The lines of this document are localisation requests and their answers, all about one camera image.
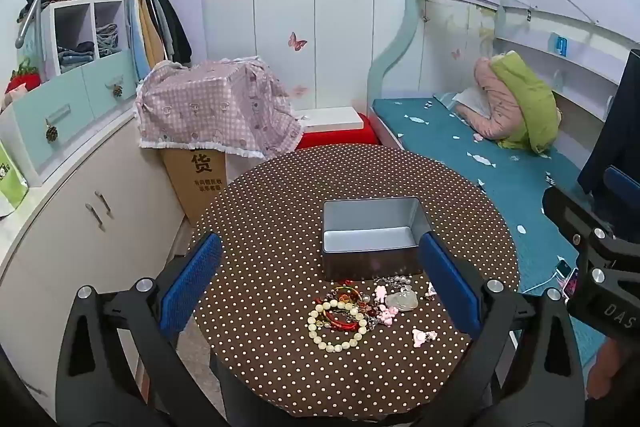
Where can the red stool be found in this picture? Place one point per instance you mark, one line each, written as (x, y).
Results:
(340, 139)

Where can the folded blue jeans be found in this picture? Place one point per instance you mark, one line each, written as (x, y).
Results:
(77, 56)

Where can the red plush toy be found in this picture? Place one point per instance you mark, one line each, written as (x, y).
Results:
(24, 81)

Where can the green padded jacket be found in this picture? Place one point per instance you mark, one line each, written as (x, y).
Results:
(530, 107)

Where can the pink checked cloth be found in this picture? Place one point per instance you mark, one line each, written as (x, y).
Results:
(215, 107)

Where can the cardboard box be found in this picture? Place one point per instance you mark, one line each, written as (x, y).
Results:
(195, 187)

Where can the smartphone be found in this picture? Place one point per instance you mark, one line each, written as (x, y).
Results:
(563, 269)
(571, 284)

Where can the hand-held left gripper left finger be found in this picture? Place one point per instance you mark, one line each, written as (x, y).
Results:
(192, 282)

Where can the green bag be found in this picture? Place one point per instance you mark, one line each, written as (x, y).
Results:
(12, 179)

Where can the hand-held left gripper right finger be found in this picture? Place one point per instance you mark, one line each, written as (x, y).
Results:
(447, 282)

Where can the pinecone drawer knob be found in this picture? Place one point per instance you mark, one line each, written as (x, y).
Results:
(52, 133)
(118, 90)

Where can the silver metal tin box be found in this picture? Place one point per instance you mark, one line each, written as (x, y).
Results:
(370, 264)

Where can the pink butterfly sticker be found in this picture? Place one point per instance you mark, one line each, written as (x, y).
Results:
(296, 42)

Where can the white pillow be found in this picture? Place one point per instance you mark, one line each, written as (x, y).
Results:
(470, 99)

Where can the folded grey clothes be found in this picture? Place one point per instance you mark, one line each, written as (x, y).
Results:
(107, 41)

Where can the pink and white charm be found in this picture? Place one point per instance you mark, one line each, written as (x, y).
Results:
(422, 337)

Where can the low white cabinet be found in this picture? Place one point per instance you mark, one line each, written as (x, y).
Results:
(75, 252)

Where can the teal bed quilt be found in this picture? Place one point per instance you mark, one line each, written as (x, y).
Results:
(450, 142)

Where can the small blue box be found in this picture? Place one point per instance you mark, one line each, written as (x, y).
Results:
(559, 44)

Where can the row of hanging clothes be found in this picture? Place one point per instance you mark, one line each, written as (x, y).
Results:
(150, 27)

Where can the round polka-dot table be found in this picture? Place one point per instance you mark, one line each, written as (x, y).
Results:
(280, 217)

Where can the small pink charm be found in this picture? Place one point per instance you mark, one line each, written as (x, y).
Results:
(380, 293)
(387, 314)
(431, 291)

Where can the dark hanging cloth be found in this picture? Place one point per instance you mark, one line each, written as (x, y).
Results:
(615, 122)

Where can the translucent white jade pendant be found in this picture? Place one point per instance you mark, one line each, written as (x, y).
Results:
(402, 299)

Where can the white flat box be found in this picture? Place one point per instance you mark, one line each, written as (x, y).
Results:
(330, 117)

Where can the person's right hand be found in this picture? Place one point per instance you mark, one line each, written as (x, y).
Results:
(602, 372)

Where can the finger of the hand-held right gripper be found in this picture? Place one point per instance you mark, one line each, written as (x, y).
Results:
(565, 213)
(622, 187)

